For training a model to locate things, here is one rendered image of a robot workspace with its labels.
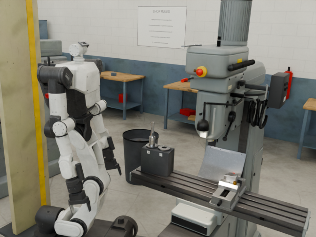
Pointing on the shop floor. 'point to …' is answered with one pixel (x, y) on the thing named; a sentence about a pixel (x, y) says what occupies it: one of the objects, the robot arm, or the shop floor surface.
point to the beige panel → (22, 116)
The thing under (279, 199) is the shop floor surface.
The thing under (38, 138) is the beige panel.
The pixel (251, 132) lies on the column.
